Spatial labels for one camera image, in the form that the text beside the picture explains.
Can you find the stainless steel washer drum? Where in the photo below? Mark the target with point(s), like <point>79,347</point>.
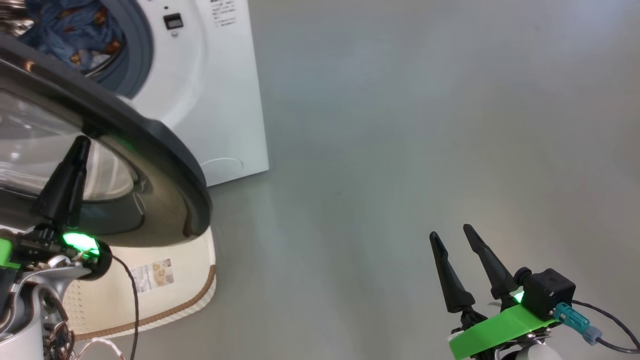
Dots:
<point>10,15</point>

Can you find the black round glass washer door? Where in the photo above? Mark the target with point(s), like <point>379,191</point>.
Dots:
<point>165,200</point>

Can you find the paper label on basket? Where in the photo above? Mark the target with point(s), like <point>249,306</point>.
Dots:
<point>152,275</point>

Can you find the round white filter cover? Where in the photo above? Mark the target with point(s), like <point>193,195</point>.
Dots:
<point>222,172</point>

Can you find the blue garment with orange print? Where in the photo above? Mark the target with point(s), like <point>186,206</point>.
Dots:
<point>75,30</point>

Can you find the black door latch socket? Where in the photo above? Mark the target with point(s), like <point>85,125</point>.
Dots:
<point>173,21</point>

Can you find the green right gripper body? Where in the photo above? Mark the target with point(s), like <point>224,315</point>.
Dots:
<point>490,332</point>

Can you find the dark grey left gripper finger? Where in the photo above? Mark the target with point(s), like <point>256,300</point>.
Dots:
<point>65,185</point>

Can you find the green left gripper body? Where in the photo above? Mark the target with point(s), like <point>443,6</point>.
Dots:
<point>40,247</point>

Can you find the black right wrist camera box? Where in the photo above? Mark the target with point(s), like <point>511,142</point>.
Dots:
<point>550,295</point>

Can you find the white perforated brown-rimmed laundry basket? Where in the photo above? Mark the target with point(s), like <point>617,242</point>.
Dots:
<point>175,300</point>

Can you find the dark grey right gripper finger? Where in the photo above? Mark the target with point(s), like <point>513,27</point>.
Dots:
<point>495,270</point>
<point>455,285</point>

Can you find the grey rubber door gasket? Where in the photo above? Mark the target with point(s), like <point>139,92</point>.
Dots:
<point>137,50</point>

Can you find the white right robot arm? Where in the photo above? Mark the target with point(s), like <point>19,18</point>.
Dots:
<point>530,352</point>

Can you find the printed warning text label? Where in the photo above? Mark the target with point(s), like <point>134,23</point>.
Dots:
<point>222,12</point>

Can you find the white front-load washing machine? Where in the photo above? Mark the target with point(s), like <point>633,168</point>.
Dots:
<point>210,100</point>

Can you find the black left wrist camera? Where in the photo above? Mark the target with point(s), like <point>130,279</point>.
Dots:
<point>100,260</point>

